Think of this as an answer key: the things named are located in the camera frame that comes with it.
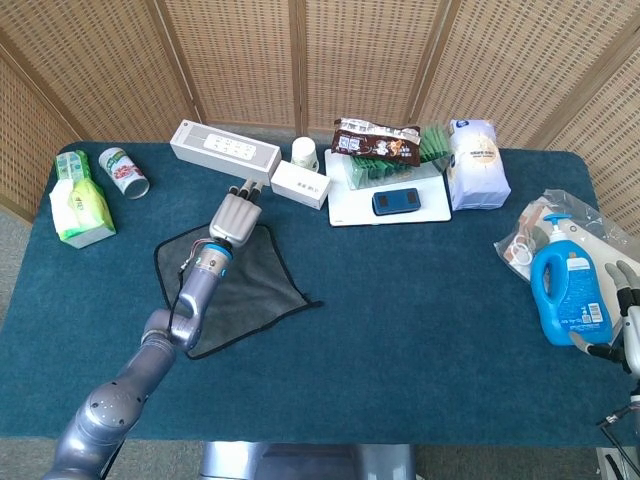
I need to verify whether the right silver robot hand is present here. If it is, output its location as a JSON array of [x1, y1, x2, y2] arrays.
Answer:
[[569, 259, 640, 376]]

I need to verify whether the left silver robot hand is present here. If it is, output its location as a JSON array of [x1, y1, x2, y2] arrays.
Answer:
[[208, 180, 265, 247]]

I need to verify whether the grey cloth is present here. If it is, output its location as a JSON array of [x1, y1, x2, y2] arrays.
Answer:
[[153, 222, 324, 361]]

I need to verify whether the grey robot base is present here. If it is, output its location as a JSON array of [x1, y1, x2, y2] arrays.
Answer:
[[199, 441, 417, 480]]

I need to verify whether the long white power strip box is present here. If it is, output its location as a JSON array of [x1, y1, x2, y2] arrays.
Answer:
[[169, 119, 283, 188]]

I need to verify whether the small white cardboard box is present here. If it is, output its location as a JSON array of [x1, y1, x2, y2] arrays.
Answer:
[[270, 159, 333, 211]]

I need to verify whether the blue detergent pump bottle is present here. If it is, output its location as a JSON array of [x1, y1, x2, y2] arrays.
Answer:
[[529, 213, 615, 347]]

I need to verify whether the white cup with green print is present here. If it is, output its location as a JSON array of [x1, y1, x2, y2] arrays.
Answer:
[[290, 136, 320, 173]]

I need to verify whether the clear plastic bag with items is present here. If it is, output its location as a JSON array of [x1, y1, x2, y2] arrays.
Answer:
[[493, 188, 640, 287]]

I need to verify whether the white board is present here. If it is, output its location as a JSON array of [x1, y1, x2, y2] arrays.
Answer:
[[324, 148, 453, 228]]

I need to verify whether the tin can with red label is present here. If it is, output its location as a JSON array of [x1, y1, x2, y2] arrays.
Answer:
[[98, 146, 151, 201]]

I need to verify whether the clear box of green sachets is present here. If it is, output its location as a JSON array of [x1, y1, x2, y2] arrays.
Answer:
[[342, 123, 450, 192]]

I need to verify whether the green tissue pack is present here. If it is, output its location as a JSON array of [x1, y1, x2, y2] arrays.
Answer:
[[48, 149, 117, 250]]

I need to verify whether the woven bamboo folding screen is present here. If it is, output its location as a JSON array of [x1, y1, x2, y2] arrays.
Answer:
[[0, 0, 640, 236]]

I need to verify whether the brown snack bag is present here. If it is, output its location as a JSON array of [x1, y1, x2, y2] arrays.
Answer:
[[331, 117, 423, 168]]

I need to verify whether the blue whiteboard eraser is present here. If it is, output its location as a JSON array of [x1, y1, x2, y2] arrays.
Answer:
[[371, 187, 422, 218]]

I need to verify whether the blue carpet table cover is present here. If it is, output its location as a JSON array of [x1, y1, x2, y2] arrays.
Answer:
[[0, 141, 640, 446]]

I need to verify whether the white paper bag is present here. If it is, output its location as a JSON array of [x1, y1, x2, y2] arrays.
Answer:
[[444, 118, 512, 212]]

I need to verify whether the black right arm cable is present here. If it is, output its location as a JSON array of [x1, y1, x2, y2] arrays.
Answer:
[[597, 403, 640, 480]]

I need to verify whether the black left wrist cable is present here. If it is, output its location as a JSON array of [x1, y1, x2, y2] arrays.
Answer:
[[167, 239, 207, 329]]

